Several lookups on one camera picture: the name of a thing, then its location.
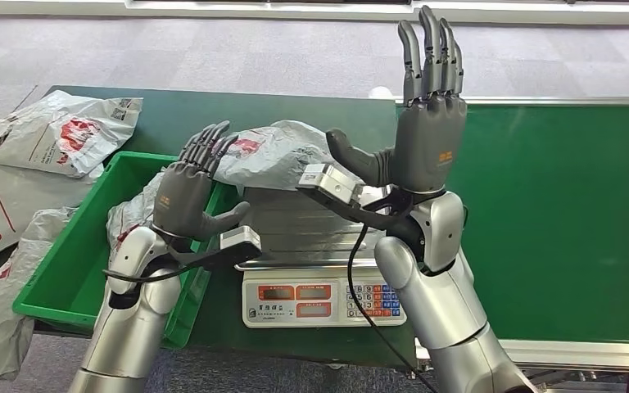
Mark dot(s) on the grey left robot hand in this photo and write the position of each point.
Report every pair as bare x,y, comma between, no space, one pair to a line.
184,201

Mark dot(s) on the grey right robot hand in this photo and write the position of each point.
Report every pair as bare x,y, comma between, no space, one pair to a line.
428,141

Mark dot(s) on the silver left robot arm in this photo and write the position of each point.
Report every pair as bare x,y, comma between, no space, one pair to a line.
124,336

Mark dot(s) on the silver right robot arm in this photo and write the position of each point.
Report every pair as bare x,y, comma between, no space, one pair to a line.
444,309

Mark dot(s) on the green conveyor belt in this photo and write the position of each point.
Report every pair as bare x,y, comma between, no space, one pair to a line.
564,217

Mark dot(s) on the white package with red line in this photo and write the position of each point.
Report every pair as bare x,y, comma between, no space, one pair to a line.
16,206

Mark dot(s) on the small white round knob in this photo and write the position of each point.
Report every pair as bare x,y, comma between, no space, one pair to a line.
379,92

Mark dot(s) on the electronic scale with steel tray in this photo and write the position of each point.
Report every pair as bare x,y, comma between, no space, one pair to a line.
293,238

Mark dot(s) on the green plastic crate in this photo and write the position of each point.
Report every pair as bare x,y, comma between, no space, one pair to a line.
76,260

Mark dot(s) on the black left camera bracket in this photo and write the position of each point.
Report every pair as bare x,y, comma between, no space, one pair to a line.
206,259

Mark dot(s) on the black camera bracket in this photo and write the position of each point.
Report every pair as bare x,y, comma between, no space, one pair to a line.
206,259
369,217

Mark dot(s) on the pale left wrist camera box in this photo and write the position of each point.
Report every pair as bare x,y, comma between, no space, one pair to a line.
241,237

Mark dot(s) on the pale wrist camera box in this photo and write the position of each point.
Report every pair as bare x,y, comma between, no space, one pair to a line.
241,237
331,182

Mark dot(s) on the black right camera bracket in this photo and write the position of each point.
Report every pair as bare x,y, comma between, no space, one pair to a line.
369,217

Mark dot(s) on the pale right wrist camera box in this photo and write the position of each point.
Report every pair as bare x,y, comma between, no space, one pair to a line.
331,182

